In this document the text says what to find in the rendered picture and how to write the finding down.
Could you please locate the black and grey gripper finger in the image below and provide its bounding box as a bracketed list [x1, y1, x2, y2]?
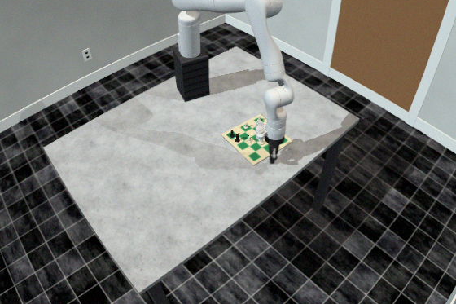
[269, 145, 279, 163]

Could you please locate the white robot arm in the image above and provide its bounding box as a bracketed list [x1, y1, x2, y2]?
[172, 0, 294, 140]

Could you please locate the green and cream chessboard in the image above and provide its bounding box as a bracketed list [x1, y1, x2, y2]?
[221, 114, 293, 165]

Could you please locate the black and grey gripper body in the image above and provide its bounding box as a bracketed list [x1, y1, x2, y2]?
[265, 136, 285, 152]

